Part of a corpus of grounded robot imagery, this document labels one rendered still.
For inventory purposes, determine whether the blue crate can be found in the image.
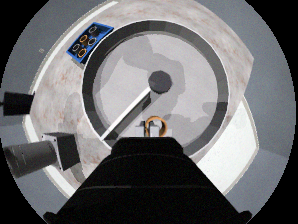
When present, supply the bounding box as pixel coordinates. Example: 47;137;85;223
66;22;114;66

